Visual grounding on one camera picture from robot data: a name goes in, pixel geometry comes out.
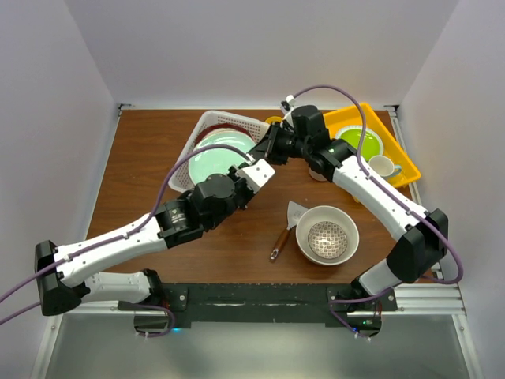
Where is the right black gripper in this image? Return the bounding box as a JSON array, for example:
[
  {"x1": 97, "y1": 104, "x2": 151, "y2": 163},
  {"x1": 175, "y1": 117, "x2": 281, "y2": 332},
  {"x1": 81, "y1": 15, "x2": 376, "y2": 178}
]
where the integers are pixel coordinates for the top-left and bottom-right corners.
[{"x1": 249, "y1": 121, "x2": 311, "y2": 165}]

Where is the dark red rimmed plate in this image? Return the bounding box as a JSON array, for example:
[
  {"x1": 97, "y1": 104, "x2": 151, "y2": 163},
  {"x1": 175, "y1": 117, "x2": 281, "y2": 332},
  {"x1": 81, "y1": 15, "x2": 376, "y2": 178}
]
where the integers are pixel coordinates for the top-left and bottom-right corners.
[{"x1": 194, "y1": 123, "x2": 256, "y2": 152}]

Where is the mint green flower plate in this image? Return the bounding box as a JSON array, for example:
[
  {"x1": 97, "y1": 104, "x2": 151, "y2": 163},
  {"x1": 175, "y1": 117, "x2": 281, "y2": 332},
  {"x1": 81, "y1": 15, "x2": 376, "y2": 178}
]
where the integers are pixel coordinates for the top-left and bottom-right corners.
[{"x1": 188, "y1": 128, "x2": 256, "y2": 185}]

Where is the white perforated plastic basket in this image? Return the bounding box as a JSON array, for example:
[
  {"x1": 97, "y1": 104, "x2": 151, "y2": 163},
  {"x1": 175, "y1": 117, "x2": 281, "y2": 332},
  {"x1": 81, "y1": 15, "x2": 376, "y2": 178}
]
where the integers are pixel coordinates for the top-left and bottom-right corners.
[{"x1": 167, "y1": 111, "x2": 269, "y2": 193}]

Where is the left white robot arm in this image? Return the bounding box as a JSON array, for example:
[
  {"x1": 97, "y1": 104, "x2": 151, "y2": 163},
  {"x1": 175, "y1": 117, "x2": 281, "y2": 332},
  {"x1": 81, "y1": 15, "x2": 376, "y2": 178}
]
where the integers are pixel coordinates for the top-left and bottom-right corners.
[{"x1": 35, "y1": 159, "x2": 275, "y2": 316}]

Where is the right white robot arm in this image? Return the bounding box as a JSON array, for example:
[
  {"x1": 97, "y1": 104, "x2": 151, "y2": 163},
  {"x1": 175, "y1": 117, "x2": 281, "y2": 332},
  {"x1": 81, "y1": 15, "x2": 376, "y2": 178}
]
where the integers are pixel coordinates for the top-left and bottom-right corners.
[{"x1": 249, "y1": 106, "x2": 451, "y2": 310}]

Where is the yellow mug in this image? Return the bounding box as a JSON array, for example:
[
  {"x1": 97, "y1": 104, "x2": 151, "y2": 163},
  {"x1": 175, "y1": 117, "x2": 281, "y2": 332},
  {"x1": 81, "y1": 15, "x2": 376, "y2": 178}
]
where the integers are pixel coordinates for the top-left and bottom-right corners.
[{"x1": 265, "y1": 116, "x2": 282, "y2": 124}]

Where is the pink mug purple interior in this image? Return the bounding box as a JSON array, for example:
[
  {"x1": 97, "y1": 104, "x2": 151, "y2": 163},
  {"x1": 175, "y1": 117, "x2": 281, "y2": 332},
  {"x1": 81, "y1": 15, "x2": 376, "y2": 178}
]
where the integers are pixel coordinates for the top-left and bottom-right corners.
[{"x1": 309, "y1": 169, "x2": 327, "y2": 182}]

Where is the yellow plastic tray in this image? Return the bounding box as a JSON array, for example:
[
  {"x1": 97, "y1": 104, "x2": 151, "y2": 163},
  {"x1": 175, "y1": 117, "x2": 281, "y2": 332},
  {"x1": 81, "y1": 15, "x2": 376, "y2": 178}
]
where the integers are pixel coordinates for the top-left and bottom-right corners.
[{"x1": 323, "y1": 103, "x2": 421, "y2": 205}]

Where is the white bowl patterned inside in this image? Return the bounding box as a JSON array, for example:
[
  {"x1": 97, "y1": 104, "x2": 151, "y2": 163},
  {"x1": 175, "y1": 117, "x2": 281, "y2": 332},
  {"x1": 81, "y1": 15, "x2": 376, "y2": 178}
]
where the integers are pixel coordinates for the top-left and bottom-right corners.
[{"x1": 296, "y1": 205, "x2": 360, "y2": 266}]

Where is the green plate white rim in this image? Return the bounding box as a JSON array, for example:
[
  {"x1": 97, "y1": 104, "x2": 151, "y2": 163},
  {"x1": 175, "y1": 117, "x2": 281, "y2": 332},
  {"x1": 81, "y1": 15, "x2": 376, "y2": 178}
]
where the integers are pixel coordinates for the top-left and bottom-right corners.
[{"x1": 335, "y1": 125, "x2": 384, "y2": 161}]

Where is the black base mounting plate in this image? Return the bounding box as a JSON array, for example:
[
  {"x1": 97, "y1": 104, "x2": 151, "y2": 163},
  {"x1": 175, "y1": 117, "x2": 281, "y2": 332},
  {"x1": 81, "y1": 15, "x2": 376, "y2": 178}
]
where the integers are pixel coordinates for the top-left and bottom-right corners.
[{"x1": 160, "y1": 283, "x2": 398, "y2": 337}]

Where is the light blue mug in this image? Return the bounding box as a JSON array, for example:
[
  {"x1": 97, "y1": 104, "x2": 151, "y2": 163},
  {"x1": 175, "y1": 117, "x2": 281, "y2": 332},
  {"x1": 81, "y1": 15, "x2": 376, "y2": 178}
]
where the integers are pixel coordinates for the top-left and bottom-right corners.
[{"x1": 368, "y1": 155, "x2": 402, "y2": 182}]

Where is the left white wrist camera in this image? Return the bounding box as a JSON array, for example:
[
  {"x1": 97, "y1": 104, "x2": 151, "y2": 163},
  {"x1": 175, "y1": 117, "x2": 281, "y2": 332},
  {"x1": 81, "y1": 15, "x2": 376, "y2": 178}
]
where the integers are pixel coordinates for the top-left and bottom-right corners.
[{"x1": 237, "y1": 159, "x2": 275, "y2": 193}]

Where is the wooden handle metal scraper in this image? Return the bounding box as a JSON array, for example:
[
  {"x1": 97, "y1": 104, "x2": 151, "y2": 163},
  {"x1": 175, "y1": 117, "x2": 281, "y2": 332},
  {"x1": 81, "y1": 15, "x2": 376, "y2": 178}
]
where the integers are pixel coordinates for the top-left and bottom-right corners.
[{"x1": 269, "y1": 201, "x2": 308, "y2": 263}]

